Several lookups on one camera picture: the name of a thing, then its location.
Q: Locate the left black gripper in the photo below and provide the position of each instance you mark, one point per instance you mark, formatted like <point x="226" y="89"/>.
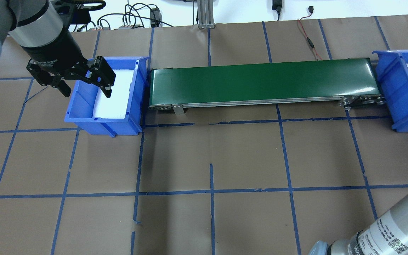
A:
<point x="56" y="49"/>

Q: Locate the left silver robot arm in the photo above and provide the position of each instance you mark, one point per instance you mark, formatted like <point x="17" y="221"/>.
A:
<point x="31" y="23"/>

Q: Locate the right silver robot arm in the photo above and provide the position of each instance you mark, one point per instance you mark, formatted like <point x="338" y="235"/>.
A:
<point x="388" y="235"/>

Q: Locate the left white foam pad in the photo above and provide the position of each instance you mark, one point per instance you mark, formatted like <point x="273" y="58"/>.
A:
<point x="115" y="107"/>

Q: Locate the left blue plastic bin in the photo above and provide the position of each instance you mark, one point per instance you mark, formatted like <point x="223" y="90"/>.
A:
<point x="82" y="100"/>

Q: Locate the blue plastic bin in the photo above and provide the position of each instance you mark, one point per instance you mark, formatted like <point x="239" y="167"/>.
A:
<point x="82" y="100"/>
<point x="392" y="75"/>

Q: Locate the black power adapter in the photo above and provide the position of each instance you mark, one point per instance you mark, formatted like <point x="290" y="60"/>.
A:
<point x="155" y="17"/>

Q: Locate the green conveyor belt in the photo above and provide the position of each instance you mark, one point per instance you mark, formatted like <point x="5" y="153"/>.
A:
<point x="263" y="83"/>

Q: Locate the right blue plastic bin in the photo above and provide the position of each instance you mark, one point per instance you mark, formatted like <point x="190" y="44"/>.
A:
<point x="392" y="75"/>

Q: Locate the aluminium frame post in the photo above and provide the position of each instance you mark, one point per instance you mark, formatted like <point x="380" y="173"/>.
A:
<point x="205" y="13"/>

